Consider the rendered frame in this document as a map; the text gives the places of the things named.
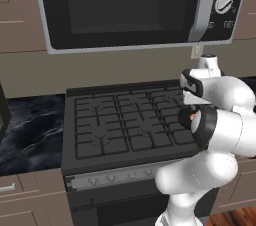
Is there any black oven door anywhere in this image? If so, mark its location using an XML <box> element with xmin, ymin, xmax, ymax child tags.
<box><xmin>66</xmin><ymin>183</ymin><xmax>174</xmax><ymax>226</ymax></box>

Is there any silver oven control panel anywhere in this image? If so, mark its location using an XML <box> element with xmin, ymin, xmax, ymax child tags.
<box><xmin>63</xmin><ymin>159</ymin><xmax>176</xmax><ymax>193</ymax></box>

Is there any white microwave dial knob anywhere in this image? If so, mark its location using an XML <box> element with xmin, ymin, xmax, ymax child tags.
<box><xmin>214</xmin><ymin>0</ymin><xmax>235</xmax><ymax>15</ymax></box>

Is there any brown base cupboard door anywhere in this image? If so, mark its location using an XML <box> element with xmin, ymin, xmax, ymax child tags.
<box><xmin>210</xmin><ymin>157</ymin><xmax>256</xmax><ymax>215</ymax></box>
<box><xmin>0</xmin><ymin>192</ymin><xmax>74</xmax><ymax>226</ymax></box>

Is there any silver microwave door handle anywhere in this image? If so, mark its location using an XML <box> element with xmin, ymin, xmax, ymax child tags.
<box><xmin>187</xmin><ymin>0</ymin><xmax>220</xmax><ymax>43</ymax></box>

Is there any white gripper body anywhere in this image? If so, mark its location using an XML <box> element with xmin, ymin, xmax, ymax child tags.
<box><xmin>182</xmin><ymin>90</ymin><xmax>212</xmax><ymax>106</ymax></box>

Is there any silver drawer handle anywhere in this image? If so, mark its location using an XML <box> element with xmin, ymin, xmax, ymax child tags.
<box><xmin>0</xmin><ymin>183</ymin><xmax>17</xmax><ymax>194</ymax></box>

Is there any black microwave door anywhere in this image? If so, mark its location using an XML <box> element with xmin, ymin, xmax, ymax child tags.
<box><xmin>36</xmin><ymin>0</ymin><xmax>205</xmax><ymax>51</ymax></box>

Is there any brown wall cupboard door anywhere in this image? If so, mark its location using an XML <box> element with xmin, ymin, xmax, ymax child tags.
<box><xmin>0</xmin><ymin>0</ymin><xmax>48</xmax><ymax>54</ymax></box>
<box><xmin>233</xmin><ymin>0</ymin><xmax>256</xmax><ymax>41</ymax></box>

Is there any black and silver microwave oven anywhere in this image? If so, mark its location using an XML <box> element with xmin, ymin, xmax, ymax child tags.
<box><xmin>32</xmin><ymin>0</ymin><xmax>251</xmax><ymax>55</ymax></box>

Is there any black gas hob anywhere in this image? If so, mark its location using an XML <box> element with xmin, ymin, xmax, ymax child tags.
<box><xmin>61</xmin><ymin>79</ymin><xmax>214</xmax><ymax>175</ymax></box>

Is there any black appliance edge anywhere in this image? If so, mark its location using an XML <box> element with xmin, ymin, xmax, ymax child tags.
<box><xmin>0</xmin><ymin>82</ymin><xmax>12</xmax><ymax>138</ymax></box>

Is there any black oven door handle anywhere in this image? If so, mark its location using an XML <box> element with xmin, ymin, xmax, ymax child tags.
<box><xmin>72</xmin><ymin>192</ymin><xmax>170</xmax><ymax>213</ymax></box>

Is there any white wall socket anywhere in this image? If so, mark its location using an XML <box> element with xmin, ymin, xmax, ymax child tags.
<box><xmin>191</xmin><ymin>45</ymin><xmax>204</xmax><ymax>61</ymax></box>

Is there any brown drawer front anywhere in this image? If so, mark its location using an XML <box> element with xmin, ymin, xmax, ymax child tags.
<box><xmin>0</xmin><ymin>173</ymin><xmax>24</xmax><ymax>200</ymax></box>
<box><xmin>18</xmin><ymin>167</ymin><xmax>67</xmax><ymax>201</ymax></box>

